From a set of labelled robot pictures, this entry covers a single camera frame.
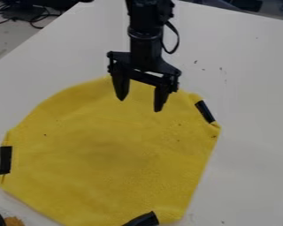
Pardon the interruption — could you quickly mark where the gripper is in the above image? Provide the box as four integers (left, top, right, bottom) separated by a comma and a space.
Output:
105, 31, 183, 113

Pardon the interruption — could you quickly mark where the yellow cloth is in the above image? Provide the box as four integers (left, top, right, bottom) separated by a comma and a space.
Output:
0, 74, 222, 226

